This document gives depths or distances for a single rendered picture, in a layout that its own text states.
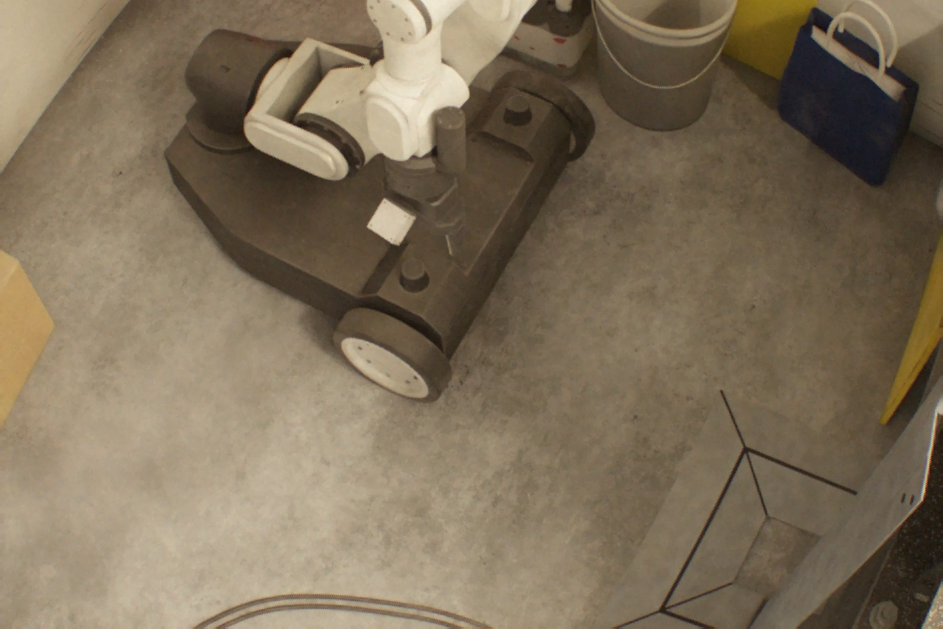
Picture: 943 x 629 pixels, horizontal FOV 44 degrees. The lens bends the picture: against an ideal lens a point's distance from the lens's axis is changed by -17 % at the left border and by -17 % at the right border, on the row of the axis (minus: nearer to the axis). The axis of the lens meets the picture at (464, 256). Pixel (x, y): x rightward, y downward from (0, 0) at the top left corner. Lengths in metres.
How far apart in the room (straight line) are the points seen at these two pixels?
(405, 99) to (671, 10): 1.16
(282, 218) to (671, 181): 0.72
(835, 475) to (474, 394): 0.69
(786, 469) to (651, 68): 0.77
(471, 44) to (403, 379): 0.67
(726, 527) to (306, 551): 0.72
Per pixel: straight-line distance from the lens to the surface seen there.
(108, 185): 2.62
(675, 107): 2.51
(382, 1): 1.39
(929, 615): 1.31
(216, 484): 2.28
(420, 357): 2.13
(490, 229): 2.22
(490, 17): 1.67
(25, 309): 2.37
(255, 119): 2.22
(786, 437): 2.30
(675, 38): 2.30
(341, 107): 2.11
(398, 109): 1.56
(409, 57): 1.51
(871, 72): 2.44
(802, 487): 2.26
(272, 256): 2.26
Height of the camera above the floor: 2.10
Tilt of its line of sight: 60 degrees down
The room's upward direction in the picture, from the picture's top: 3 degrees counter-clockwise
